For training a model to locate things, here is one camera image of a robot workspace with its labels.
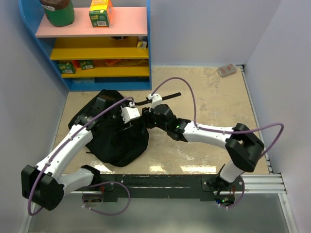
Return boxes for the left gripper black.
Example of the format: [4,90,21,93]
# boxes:
[104,103,132,134]

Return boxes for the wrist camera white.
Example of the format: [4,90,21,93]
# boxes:
[121,104,140,123]
[147,93,162,112]

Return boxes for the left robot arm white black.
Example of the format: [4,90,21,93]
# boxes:
[21,97,135,216]

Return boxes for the green small box left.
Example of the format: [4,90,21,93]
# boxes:
[57,62,76,74]

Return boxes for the green small box right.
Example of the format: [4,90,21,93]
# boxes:
[78,60,95,70]

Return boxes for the yellow green box on shelf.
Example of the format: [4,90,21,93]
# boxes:
[89,0,113,28]

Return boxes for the green small box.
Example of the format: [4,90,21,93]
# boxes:
[78,60,95,70]
[57,62,76,74]

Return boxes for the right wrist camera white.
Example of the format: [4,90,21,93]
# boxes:
[147,93,162,112]

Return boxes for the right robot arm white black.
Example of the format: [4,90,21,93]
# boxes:
[142,104,264,191]

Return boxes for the small yellow white box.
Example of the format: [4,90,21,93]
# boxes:
[137,41,148,49]

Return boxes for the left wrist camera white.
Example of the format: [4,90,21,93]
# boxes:
[121,104,140,123]

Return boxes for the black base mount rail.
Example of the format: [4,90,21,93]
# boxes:
[78,174,245,203]

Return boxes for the blue shelf unit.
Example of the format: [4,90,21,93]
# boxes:
[18,0,152,91]

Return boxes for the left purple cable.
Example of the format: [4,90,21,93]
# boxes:
[27,96,135,216]

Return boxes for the black student backpack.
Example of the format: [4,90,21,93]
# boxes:
[68,89,182,167]

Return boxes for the orange snack packet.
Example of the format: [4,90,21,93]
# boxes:
[104,59,121,66]

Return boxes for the grey red packet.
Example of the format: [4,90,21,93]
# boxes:
[216,64,237,78]

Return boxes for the green brown bag on shelf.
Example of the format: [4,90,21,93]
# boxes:
[40,0,75,27]

